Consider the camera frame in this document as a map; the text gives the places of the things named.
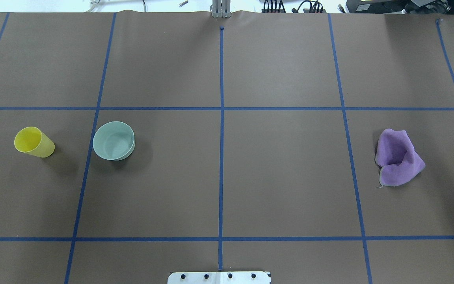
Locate yellow plastic cup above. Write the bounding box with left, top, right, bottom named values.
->
left=14, top=126, right=56, bottom=158

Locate black electronics box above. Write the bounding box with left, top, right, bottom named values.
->
left=346, top=0, right=454, bottom=15

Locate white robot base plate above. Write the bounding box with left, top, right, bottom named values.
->
left=167, top=271, right=272, bottom=284

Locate light green plastic bowl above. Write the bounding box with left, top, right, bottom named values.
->
left=93, top=121, right=136, bottom=161

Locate purple microfiber cloth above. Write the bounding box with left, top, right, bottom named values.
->
left=375, top=128, right=426, bottom=187

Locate black power strip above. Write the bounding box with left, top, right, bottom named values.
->
left=260, top=0, right=326, bottom=14

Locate grey metal camera post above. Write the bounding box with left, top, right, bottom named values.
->
left=210, top=0, right=232, bottom=18

